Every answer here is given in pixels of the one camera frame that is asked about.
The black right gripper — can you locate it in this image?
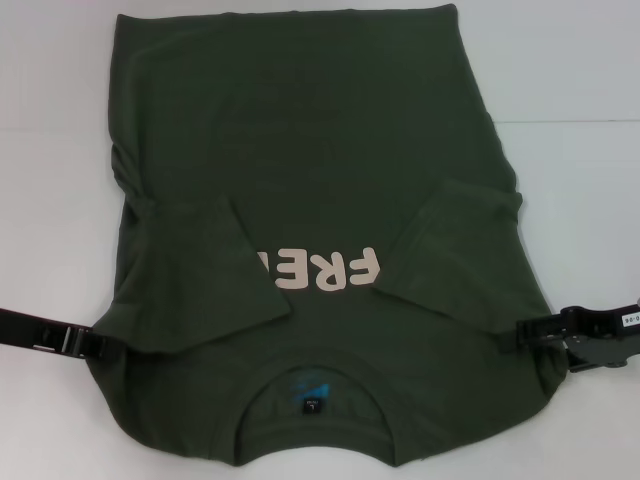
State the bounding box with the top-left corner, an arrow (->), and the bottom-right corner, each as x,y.
516,299 -> 640,374

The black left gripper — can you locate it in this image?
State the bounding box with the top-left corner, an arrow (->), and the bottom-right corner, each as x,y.
0,307 -> 122,362

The dark green printed t-shirt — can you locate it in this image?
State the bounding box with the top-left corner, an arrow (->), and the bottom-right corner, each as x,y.
84,3 -> 574,451

